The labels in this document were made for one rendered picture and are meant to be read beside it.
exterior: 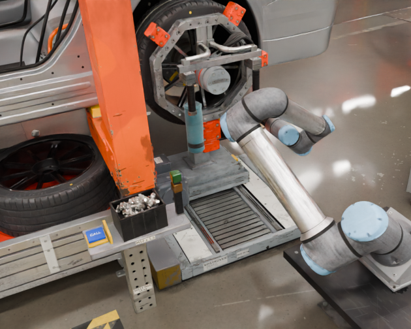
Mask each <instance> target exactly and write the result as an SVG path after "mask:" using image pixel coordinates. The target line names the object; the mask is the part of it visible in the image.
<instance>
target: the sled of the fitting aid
mask: <svg viewBox="0 0 411 329"><path fill-rule="evenodd" d="M223 148H224V149H225V150H226V151H227V152H228V153H229V154H230V155H231V156H232V157H233V158H234V159H235V160H236V161H237V162H238V163H239V170H236V171H233V172H229V173H226V174H223V175H220V176H216V177H213V178H209V179H206V180H203V181H199V182H196V183H192V184H190V185H188V186H189V200H193V199H195V198H200V197H202V196H206V195H210V194H212V193H216V192H218V191H222V190H225V189H228V188H231V187H235V186H237V185H241V184H244V183H247V182H249V171H248V170H247V169H246V168H245V167H244V166H243V165H242V164H241V163H240V162H239V161H238V158H236V157H235V156H234V155H232V154H231V153H230V152H229V151H228V150H227V149H226V148H225V147H224V146H223Z"/></svg>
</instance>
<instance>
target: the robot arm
mask: <svg viewBox="0 0 411 329"><path fill-rule="evenodd" d="M286 121H287V122H289V123H291V124H293V125H295V126H297V127H299V128H301V129H303V130H302V131H301V132H300V133H299V132H298V131H297V129H296V128H295V127H294V126H292V125H290V124H289V123H287V122H286ZM260 123H261V124H262V125H263V126H264V127H265V128H266V130H267V131H268V132H269V133H270V134H272V135H273V136H274V137H276V138H277V139H278V140H280V141H281V142H282V143H283V144H285V145H286V146H287V147H288V148H290V149H291V150H292V151H293V152H294V153H296V154H298V155H300V156H304V155H307V154H308V153H310V152H311V150H312V146H313V145H315V143H317V142H318V141H320V140H321V139H323V138H324V137H326V136H327V135H328V134H330V133H332V132H333V131H334V130H335V127H334V125H333V124H332V122H331V120H330V119H329V118H328V117H327V116H326V115H323V116H322V117H320V116H317V115H316V114H314V113H312V112H310V111H309V110H307V109H306V108H304V107H302V106H300V105H298V104H297V103H295V102H293V101H291V100H290V99H288V96H287V94H286V93H285V92H284V91H282V90H280V89H277V88H274V87H267V88H263V89H259V90H256V91H253V92H251V93H249V94H248V95H246V96H245V97H244V98H243V99H241V100H240V101H239V102H238V103H236V104H235V105H234V106H233V107H231V108H230V109H229V110H227V111H226V112H225V113H224V114H223V115H222V116H221V118H220V125H221V129H222V131H223V133H224V135H225V136H226V137H227V138H228V139H229V141H231V142H237V144H238V145H240V147H241V148H242V150H243V151H244V152H245V154H246V155H247V157H248V158H249V159H250V161H251V163H252V164H253V165H254V167H255V168H256V169H257V171H258V172H259V173H260V175H261V177H262V178H263V179H264V181H265V182H266V183H267V185H268V186H269V188H270V189H271V190H272V192H273V194H274V195H275V196H276V197H277V199H278V201H279V202H280V203H281V204H282V206H283V208H284V209H285V210H286V212H287V213H288V215H289V216H290V217H291V219H292V220H293V222H294V223H295V224H296V226H297V227H298V229H299V230H300V231H301V238H300V240H301V242H302V244H301V247H300V250H301V254H302V256H303V258H304V259H305V262H306V263H307V264H308V265H309V266H310V267H311V269H312V270H314V271H315V272H316V273H318V274H320V275H328V274H330V273H333V272H336V271H337V270H339V269H341V268H342V267H344V266H346V265H348V264H350V263H351V262H353V261H355V260H357V259H359V258H361V257H363V256H365V255H367V254H368V253H370V255H371V256H372V258H373V259H374V260H375V261H377V262H378V263H380V264H382V265H384V266H389V267H396V266H400V265H403V264H405V263H406V262H408V261H409V260H410V259H411V226H410V225H409V224H408V223H407V222H406V221H403V220H401V219H397V218H392V216H390V215H389V214H388V213H386V212H385V211H384V210H383V209H382V208H381V207H380V206H377V205H375V204H373V203H371V202H366V201H362V202H356V203H355V204H352V205H351V206H349V207H348V208H347V209H346V210H345V211H344V213H343V215H342V220H341V221H340V222H338V223H336V222H335V220H334V219H333V218H331V217H326V216H325V215H324V214H323V213H322V211H321V210H320V208H319V207H318V206H317V204H316V202H315V201H314V200H313V199H312V197H311V196H310V194H309V193H308V192H307V190H306V189H305V188H304V186H303V185H302V183H301V182H300V181H299V179H298V178H297V176H296V175H295V174H294V172H293V171H292V169H291V168H290V167H289V165H288V164H287V162H286V161H285V160H284V158H283V157H282V155H281V154H280V153H279V151H278V150H277V148H276V147H275V146H274V144H273V143H272V141H271V140H270V139H269V137H268V136H267V134H266V133H265V132H264V130H263V129H262V126H261V125H260Z"/></svg>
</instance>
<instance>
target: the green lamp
mask: <svg viewBox="0 0 411 329"><path fill-rule="evenodd" d="M170 179H171V181H172V182H173V183H177V182H180V181H182V179H181V173H180V171H179V170H174V171H171V172H170Z"/></svg>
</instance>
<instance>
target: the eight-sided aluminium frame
mask: <svg viewBox="0 0 411 329"><path fill-rule="evenodd" d="M217 24H220V25H221V26H222V27H223V28H225V30H227V32H229V33H230V34H233V33H235V32H242V31H241V30H240V29H239V28H238V27H237V26H236V25H234V24H233V23H232V22H230V21H228V18H227V17H226V16H225V15H223V14H221V13H219V12H218V13H213V14H206V15H202V16H195V17H191V18H182V19H180V20H176V21H175V23H174V24H172V25H173V26H172V27H171V28H170V30H169V31H168V32H167V33H168V34H169V35H170V36H171V37H170V38H169V39H168V41H167V42H166V44H165V45H164V46H163V48H161V47H160V46H157V48H156V50H155V51H154V52H153V53H152V55H151V57H150V58H149V62H150V63H149V64H150V67H151V77H152V83H153V92H154V98H155V102H156V103H157V104H158V105H159V106H161V107H162V108H163V109H165V110H167V111H169V112H170V113H171V114H173V115H174V116H176V117H177V118H179V119H180V120H182V121H184V122H185V112H184V111H183V110H182V109H180V108H178V107H177V106H176V105H174V104H172V103H171V102H170V101H168V100H166V99H165V92H164V82H163V76H162V65H161V63H162V62H163V61H164V59H165V57H166V56H167V55H168V53H169V52H170V50H171V49H172V48H173V47H174V45H175V43H176V42H177V41H178V40H179V38H180V36H181V35H182V34H183V32H184V31H185V30H189V29H196V27H207V25H217ZM242 33H243V32H242ZM251 86H252V69H250V68H248V67H246V66H245V65H244V60H241V79H240V81H239V82H238V83H237V85H236V86H235V88H234V89H233V90H232V92H231V93H230V94H229V96H228V97H227V98H226V100H225V101H224V102H223V103H222V104H221V106H219V107H216V108H211V109H208V110H203V111H202V116H203V122H207V121H211V120H214V119H219V118H221V116H222V115H223V114H224V113H225V112H226V111H227V110H229V109H230V108H231V107H233V106H234V105H235V104H236V103H238V102H239V101H240V100H241V98H242V97H243V96H244V94H245V93H246V92H247V90H248V89H249V88H250V87H251Z"/></svg>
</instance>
